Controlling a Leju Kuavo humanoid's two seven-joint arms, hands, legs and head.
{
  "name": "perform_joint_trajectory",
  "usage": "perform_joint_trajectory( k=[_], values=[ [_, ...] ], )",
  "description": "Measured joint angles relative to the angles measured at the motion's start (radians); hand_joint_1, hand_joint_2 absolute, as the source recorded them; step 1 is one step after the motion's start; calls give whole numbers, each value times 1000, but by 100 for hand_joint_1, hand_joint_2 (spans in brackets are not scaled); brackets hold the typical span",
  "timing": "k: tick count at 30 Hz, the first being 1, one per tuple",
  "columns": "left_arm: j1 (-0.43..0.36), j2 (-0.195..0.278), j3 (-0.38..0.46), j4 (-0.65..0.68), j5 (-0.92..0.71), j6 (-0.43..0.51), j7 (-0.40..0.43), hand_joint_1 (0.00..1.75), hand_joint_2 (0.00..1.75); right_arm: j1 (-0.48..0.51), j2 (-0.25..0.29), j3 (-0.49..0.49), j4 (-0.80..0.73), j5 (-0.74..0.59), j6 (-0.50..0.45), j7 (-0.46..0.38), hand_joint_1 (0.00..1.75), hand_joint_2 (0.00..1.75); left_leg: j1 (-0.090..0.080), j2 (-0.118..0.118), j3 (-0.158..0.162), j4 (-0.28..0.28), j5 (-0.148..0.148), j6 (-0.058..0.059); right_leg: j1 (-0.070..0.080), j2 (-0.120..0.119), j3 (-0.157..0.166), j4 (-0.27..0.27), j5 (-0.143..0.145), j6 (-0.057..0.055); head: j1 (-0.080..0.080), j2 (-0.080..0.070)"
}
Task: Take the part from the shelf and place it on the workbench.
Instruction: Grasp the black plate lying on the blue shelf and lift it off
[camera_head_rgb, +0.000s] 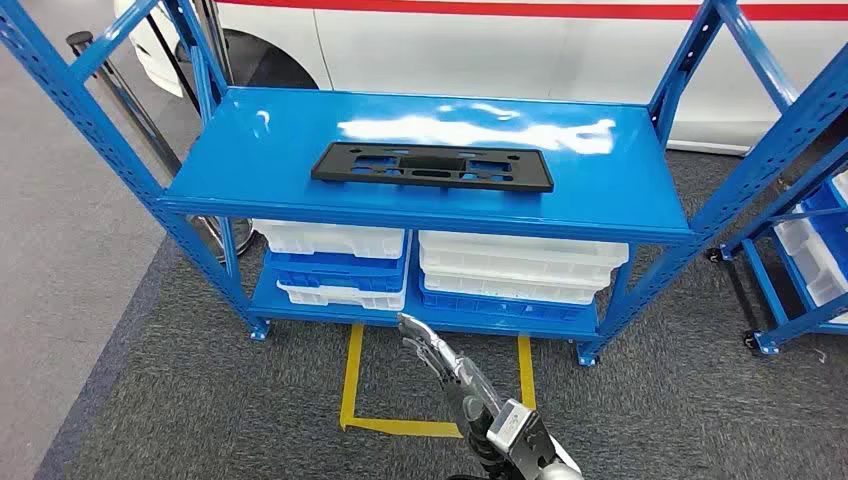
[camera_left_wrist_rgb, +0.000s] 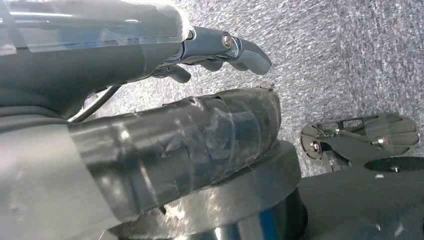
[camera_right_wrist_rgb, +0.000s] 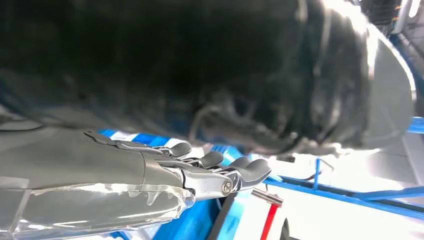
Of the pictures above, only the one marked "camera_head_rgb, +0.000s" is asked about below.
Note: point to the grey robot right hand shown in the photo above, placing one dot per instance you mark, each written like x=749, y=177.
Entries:
x=467, y=397

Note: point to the black plastic plate frame part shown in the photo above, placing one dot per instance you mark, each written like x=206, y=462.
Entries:
x=331, y=166

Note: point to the blue metal shelf rack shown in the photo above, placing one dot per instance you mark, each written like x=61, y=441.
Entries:
x=265, y=166
x=765, y=283

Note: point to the yellow floor tape outline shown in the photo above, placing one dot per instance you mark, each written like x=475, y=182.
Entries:
x=397, y=427

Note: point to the blue plastic bin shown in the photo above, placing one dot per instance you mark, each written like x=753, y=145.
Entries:
x=331, y=272
x=831, y=225
x=497, y=309

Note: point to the white car with red stripe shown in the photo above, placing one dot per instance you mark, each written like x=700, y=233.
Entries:
x=464, y=60

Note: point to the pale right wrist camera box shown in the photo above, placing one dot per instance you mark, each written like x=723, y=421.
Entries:
x=517, y=427

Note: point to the chrome stanchion post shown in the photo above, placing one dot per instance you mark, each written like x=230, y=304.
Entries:
x=222, y=46
x=79, y=41

